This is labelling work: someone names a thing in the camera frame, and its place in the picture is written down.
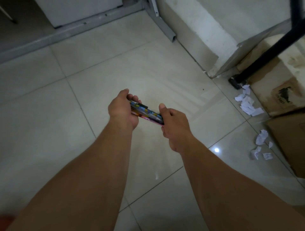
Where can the person's left hand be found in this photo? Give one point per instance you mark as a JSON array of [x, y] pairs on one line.
[[120, 111]]

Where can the person's right hand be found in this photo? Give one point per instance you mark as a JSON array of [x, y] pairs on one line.
[[176, 126]]

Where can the person's left thumb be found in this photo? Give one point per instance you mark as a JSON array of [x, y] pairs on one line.
[[122, 95]]

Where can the person's right thumb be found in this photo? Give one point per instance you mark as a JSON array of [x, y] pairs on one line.
[[162, 110]]

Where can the colourful printed card pack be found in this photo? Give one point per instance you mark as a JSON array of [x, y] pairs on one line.
[[147, 113]]

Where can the person's left forearm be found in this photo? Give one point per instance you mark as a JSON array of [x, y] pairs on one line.
[[81, 180]]

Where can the person's right forearm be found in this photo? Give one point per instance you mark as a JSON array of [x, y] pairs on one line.
[[236, 195]]

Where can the grey metal angled bar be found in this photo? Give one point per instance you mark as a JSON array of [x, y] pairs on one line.
[[160, 22]]

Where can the pile of torn white paper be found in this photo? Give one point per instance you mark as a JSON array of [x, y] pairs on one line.
[[247, 102]]

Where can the white cabinet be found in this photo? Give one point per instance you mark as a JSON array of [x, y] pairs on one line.
[[76, 10]]

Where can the scattered torn white paper scraps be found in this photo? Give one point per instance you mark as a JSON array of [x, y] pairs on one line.
[[261, 138]]

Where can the grey metal panel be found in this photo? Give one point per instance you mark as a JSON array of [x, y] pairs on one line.
[[250, 50]]

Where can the large stained cardboard box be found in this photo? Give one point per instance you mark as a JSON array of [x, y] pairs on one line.
[[278, 81]]

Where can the black metal pole with foot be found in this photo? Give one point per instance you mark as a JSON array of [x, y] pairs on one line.
[[274, 47]]

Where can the plain brown cardboard box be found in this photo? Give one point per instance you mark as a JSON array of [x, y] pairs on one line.
[[289, 142]]

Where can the thin dark furniture leg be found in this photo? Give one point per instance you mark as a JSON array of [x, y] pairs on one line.
[[8, 14]]

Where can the grey metal floor rail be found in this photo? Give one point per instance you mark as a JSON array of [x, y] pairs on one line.
[[66, 31]]

